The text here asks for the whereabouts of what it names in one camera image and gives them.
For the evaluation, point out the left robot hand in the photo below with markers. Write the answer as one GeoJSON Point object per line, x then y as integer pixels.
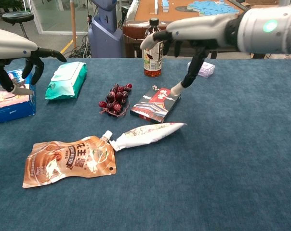
{"type": "Point", "coordinates": [8, 45]}

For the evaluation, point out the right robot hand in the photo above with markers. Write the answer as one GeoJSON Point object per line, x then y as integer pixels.
{"type": "Point", "coordinates": [201, 31]}

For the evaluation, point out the white printed squeeze tube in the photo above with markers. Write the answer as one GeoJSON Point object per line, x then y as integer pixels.
{"type": "Point", "coordinates": [148, 134]}

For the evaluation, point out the purple grey robot base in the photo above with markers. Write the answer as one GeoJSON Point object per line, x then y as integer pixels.
{"type": "Point", "coordinates": [104, 36]}

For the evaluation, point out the blue mahjong tile pile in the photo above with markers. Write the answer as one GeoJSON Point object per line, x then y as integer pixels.
{"type": "Point", "coordinates": [208, 6]}

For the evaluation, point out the black round stool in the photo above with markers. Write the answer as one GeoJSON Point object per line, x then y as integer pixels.
{"type": "Point", "coordinates": [16, 17]}

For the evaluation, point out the clear plastic box purple contents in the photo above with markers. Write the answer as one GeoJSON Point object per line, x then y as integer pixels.
{"type": "Point", "coordinates": [207, 69]}

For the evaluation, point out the green plants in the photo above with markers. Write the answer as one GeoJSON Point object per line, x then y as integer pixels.
{"type": "Point", "coordinates": [5, 4]}

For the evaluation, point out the short blue mahjong tile row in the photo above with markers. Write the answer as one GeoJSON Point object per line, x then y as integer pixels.
{"type": "Point", "coordinates": [165, 6]}

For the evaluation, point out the white upright tile rack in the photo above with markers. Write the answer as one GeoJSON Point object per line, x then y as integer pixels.
{"type": "Point", "coordinates": [156, 7]}

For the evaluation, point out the brown tea bottle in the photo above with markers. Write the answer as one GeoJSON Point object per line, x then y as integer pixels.
{"type": "Point", "coordinates": [152, 69]}

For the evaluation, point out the brown mahjong table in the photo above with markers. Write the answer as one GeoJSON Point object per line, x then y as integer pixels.
{"type": "Point", "coordinates": [136, 31]}

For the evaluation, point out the blue cookie box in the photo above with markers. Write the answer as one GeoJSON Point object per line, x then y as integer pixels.
{"type": "Point", "coordinates": [13, 110]}

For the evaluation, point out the cardboard box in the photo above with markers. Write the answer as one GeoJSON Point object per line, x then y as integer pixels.
{"type": "Point", "coordinates": [261, 2]}

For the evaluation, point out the green wet wipes pack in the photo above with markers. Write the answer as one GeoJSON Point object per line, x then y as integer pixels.
{"type": "Point", "coordinates": [66, 81]}

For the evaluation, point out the wooden pole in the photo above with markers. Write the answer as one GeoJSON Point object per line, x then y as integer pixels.
{"type": "Point", "coordinates": [73, 24]}

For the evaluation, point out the white plastic basket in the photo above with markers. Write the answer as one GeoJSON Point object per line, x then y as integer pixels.
{"type": "Point", "coordinates": [285, 56]}

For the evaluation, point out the dark illustrated flat box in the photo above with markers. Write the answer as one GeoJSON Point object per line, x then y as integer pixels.
{"type": "Point", "coordinates": [150, 108]}

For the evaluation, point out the dark red grape bunch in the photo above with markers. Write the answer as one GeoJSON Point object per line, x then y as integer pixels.
{"type": "Point", "coordinates": [115, 98]}

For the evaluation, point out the orange peanut butter pouch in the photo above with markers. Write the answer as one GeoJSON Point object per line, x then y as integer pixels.
{"type": "Point", "coordinates": [63, 166]}

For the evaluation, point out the blue table cloth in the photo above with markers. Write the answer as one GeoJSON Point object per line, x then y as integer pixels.
{"type": "Point", "coordinates": [208, 180]}

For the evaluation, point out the white glass door frame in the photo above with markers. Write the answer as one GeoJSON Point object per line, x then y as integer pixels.
{"type": "Point", "coordinates": [35, 14]}

